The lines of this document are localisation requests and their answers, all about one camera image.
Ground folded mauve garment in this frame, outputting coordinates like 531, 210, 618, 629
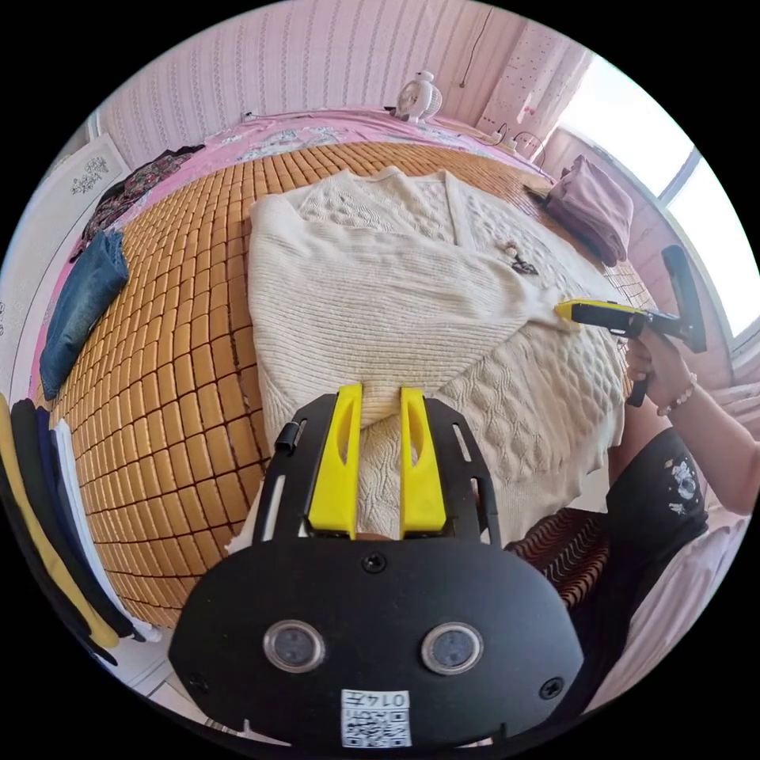
542, 154, 636, 269

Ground white table fan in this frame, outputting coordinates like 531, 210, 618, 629
393, 70, 444, 125

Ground beige knitted sweater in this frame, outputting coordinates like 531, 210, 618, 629
246, 165, 628, 535

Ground bed with woven mat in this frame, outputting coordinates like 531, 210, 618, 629
29, 106, 654, 632

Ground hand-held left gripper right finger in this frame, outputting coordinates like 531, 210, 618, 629
399, 386, 447, 539

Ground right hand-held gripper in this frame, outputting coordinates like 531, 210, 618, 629
556, 298, 696, 411

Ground folded blue jeans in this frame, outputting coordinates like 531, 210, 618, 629
40, 230, 131, 402

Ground window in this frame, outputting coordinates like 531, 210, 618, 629
557, 51, 760, 357

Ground person's right forearm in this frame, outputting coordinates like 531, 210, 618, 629
655, 374, 760, 518

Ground person's body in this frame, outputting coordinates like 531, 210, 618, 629
504, 409, 749, 732

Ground person's right hand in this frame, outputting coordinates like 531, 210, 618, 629
625, 329, 697, 412

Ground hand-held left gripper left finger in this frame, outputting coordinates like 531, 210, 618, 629
306, 383, 363, 539

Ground pile of dark floral clothes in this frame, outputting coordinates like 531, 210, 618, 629
68, 145, 207, 264

